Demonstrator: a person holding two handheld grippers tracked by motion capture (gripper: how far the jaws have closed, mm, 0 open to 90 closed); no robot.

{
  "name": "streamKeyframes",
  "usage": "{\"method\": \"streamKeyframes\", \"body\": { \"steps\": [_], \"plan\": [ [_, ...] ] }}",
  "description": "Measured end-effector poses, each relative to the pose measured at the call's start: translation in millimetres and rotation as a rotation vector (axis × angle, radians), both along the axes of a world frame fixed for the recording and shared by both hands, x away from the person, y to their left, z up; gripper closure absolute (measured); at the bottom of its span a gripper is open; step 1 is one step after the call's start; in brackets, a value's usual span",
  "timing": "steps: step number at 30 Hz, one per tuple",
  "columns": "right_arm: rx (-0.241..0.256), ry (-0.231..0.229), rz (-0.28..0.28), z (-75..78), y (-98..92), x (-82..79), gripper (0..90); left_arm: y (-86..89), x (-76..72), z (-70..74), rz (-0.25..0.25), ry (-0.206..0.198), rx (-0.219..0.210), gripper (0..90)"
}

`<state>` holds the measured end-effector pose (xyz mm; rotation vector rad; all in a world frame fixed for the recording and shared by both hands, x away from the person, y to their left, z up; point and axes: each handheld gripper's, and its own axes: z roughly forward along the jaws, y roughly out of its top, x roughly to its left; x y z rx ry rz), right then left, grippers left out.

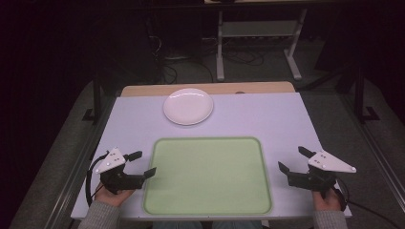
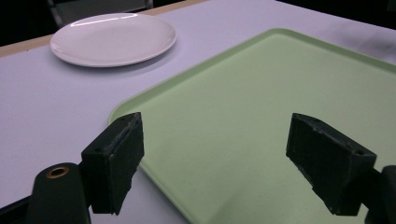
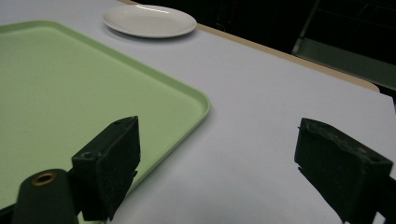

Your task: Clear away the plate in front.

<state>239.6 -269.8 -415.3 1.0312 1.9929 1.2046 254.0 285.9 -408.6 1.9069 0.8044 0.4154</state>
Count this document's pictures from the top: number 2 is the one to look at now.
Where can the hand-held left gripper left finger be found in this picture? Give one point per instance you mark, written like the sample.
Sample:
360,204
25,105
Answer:
112,161

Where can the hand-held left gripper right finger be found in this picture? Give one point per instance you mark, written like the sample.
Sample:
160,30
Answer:
327,161

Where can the light green tray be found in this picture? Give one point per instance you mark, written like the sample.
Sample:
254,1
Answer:
249,124

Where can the white plate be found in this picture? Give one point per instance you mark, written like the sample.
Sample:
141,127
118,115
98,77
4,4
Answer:
112,39

